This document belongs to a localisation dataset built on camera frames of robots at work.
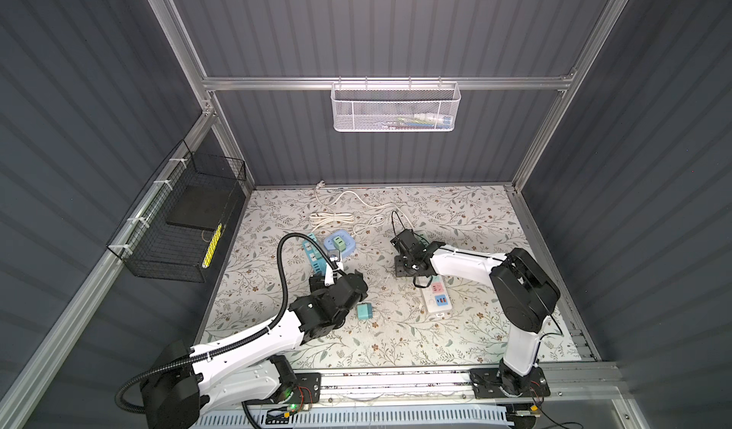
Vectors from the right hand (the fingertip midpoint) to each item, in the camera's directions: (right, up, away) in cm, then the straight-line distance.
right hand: (405, 268), depth 95 cm
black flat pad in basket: (-58, +21, -18) cm, 64 cm away
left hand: (-20, +1, -15) cm, 25 cm away
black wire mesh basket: (-62, +14, -23) cm, 67 cm away
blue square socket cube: (-19, +8, +4) cm, 21 cm away
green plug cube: (-22, +8, 0) cm, 24 cm away
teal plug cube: (-13, -11, -11) cm, 20 cm away
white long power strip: (+9, -7, -8) cm, 14 cm away
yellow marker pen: (-51, +10, -26) cm, 58 cm away
